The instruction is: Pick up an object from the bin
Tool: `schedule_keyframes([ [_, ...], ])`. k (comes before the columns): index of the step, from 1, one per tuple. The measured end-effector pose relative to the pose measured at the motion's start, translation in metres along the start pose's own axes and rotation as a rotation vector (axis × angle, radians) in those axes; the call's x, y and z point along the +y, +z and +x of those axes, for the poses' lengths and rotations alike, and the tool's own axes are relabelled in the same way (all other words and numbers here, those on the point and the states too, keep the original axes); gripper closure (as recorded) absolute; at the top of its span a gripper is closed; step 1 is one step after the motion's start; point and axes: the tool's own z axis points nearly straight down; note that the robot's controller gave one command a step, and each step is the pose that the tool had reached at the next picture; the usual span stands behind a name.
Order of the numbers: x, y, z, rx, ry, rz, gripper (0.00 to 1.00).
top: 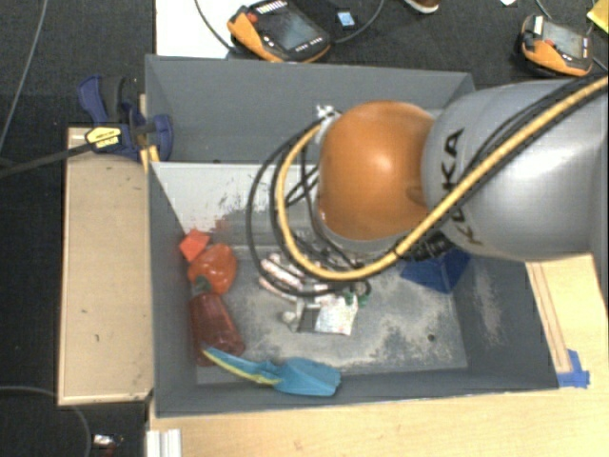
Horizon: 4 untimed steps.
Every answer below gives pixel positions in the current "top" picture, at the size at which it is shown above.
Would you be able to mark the orange toy pepper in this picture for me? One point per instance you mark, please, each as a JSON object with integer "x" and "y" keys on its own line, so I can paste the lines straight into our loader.
{"x": 215, "y": 265}

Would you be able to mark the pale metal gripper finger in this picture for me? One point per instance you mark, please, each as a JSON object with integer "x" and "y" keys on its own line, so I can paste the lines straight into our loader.
{"x": 288, "y": 317}

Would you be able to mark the blue toy shovel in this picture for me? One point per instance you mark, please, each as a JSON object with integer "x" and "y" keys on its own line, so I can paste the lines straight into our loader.
{"x": 304, "y": 376}

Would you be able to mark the grey metal bin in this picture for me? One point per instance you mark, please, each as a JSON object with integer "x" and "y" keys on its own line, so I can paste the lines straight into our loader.
{"x": 228, "y": 107}

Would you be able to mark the pale wood board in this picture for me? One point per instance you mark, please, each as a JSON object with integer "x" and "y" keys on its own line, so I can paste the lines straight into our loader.
{"x": 104, "y": 279}

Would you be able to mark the small red block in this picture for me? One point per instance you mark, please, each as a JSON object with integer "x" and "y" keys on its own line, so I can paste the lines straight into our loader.
{"x": 194, "y": 245}

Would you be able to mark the blue box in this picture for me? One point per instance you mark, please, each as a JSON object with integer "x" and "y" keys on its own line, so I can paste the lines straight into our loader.
{"x": 435, "y": 272}

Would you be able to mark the white printed packet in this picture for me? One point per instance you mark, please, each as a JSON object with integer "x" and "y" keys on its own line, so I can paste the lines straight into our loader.
{"x": 339, "y": 319}

